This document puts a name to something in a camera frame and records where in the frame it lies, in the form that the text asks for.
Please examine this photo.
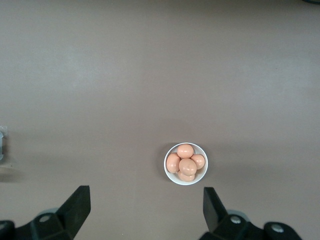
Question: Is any clear plastic egg box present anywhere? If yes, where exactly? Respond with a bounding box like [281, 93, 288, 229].
[0, 124, 11, 163]

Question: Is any white round bowl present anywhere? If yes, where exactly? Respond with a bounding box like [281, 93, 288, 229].
[163, 142, 209, 186]

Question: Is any brown egg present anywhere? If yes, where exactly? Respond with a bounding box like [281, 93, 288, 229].
[191, 154, 206, 170]
[166, 152, 181, 174]
[177, 171, 196, 183]
[178, 157, 198, 177]
[177, 143, 195, 159]

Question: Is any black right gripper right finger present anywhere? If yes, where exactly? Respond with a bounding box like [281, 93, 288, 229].
[198, 186, 304, 240]

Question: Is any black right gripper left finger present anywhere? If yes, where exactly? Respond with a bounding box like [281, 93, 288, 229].
[0, 185, 92, 240]

